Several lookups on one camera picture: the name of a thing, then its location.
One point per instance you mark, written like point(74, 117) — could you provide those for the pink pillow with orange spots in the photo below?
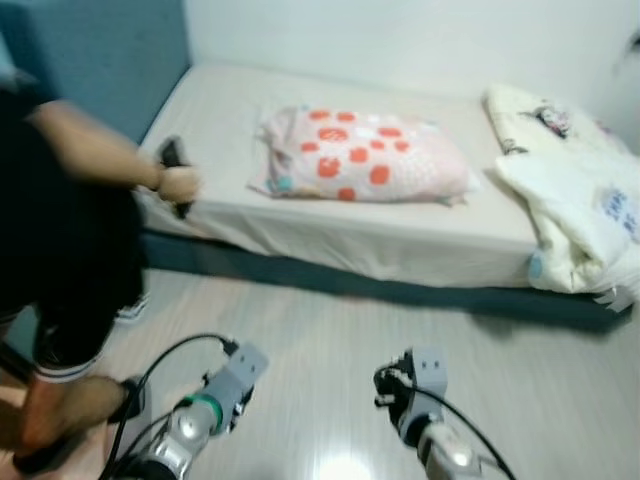
point(400, 160)

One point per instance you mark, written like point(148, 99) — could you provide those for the black handheld controller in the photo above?
point(170, 152)

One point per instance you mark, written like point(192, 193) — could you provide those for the person's left forearm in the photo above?
point(95, 145)

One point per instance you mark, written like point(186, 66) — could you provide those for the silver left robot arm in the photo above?
point(185, 432)

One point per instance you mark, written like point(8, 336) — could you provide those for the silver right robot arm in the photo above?
point(450, 455)

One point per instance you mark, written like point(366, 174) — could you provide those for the person's left hand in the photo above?
point(180, 186)

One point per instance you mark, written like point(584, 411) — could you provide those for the pale grey slipper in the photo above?
point(132, 310)

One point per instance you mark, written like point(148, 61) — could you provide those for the teal bed base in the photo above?
point(300, 275)

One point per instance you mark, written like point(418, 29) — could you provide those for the white folded duvet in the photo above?
point(560, 210)

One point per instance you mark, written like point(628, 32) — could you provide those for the cream sheeted mattress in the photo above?
point(230, 110)

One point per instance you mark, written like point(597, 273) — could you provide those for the teal padded headboard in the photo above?
point(110, 60)

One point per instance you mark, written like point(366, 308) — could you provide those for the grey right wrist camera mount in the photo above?
point(430, 375)

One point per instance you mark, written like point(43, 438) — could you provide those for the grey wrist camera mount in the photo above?
point(240, 375)
point(430, 375)

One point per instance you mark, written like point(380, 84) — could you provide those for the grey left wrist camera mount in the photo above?
point(240, 375)

